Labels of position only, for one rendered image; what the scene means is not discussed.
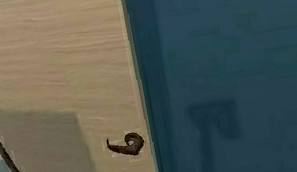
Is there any light wooden room door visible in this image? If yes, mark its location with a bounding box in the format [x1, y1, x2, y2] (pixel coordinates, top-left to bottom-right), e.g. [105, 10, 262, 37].
[0, 0, 159, 172]

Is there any dark brown door handle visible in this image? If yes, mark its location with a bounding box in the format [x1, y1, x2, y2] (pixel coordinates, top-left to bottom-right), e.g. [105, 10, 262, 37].
[104, 130, 147, 161]

